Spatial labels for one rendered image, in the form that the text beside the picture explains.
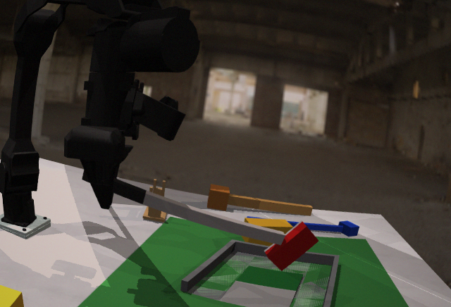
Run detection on green putting mat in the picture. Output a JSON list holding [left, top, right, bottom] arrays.
[[78, 217, 409, 307]]

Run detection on red putter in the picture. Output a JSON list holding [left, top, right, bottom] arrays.
[[112, 178, 319, 271]]

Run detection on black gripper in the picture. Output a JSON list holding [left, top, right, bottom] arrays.
[[64, 72, 139, 210]]

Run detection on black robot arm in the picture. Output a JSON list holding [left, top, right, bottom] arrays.
[[0, 0, 200, 227]]

